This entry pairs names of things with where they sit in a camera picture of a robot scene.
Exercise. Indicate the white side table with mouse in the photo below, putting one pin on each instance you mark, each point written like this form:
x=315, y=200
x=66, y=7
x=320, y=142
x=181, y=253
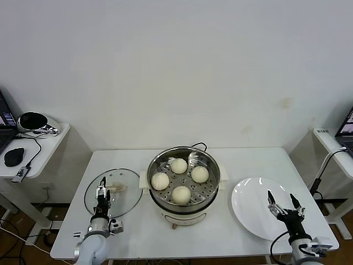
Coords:
x=52, y=149

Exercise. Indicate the white side table with label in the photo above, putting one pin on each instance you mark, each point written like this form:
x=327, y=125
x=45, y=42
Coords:
x=303, y=154

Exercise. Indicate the cream electric cooker base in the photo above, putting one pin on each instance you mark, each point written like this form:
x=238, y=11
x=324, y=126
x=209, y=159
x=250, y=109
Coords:
x=182, y=218

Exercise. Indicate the stainless steel steamer basket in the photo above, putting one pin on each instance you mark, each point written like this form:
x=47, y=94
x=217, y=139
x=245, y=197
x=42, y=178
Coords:
x=211, y=190

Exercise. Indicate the grey usb hub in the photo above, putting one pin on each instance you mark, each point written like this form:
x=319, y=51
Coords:
x=20, y=174

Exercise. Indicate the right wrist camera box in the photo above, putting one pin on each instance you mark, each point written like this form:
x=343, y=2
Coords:
x=321, y=243

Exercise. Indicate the black computer mouse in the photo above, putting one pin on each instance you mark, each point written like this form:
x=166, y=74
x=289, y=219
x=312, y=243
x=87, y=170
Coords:
x=13, y=157

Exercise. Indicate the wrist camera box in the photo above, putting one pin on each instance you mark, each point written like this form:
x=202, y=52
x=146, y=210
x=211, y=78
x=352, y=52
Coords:
x=117, y=227
x=321, y=243

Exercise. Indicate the white steamed baozi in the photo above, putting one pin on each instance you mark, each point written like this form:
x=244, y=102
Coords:
x=200, y=174
x=160, y=181
x=179, y=165
x=181, y=195

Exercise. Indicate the white round plate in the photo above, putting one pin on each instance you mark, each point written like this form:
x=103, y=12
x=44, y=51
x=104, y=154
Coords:
x=248, y=204

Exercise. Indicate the black laptop beside printed label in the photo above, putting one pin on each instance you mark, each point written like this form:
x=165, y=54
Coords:
x=346, y=132

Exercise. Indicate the black laptop with pink screen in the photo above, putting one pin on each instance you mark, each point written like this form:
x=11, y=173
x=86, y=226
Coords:
x=5, y=132

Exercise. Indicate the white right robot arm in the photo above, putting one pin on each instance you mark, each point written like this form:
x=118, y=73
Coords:
x=299, y=251

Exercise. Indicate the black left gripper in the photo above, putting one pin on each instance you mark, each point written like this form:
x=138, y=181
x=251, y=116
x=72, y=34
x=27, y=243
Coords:
x=102, y=207

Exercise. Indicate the dark round floor object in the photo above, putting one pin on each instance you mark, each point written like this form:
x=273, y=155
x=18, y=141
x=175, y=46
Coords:
x=50, y=239

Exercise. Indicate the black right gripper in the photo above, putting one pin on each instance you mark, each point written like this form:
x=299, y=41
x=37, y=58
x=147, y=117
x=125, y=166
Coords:
x=292, y=220

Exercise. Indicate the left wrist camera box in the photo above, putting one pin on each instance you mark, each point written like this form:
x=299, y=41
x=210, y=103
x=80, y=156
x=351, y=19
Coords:
x=117, y=227

